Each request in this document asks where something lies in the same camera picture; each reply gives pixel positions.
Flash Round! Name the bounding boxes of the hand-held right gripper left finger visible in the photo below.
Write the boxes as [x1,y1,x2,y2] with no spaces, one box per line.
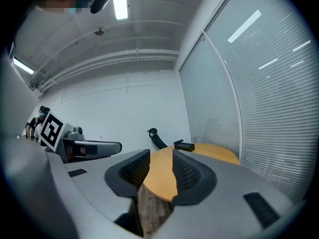
[104,149,151,199]

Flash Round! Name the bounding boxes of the round wooden table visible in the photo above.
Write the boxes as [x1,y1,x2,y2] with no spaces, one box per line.
[142,143,240,203]

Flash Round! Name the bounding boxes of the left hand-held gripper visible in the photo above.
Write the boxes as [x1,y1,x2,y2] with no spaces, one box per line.
[39,110,123,163]

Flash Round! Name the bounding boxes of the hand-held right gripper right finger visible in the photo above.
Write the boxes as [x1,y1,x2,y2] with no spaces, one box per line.
[171,149,218,207]

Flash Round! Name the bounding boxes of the white ceiling pipes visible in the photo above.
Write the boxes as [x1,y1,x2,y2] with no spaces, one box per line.
[29,48,180,92]

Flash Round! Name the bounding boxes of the long ceiling light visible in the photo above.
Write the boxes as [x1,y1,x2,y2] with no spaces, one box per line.
[12,57,35,75]
[111,0,129,20]

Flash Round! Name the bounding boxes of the black framed picture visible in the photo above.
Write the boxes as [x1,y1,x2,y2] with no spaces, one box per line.
[173,139,195,152]

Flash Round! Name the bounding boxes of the black head-mounted camera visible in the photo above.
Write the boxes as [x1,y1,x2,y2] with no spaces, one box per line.
[89,0,115,14]

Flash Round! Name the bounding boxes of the black office chair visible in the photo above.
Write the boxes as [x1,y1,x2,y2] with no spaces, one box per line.
[147,127,169,150]

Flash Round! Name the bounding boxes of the grey window blinds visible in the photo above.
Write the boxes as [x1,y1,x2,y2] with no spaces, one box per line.
[178,0,314,205]

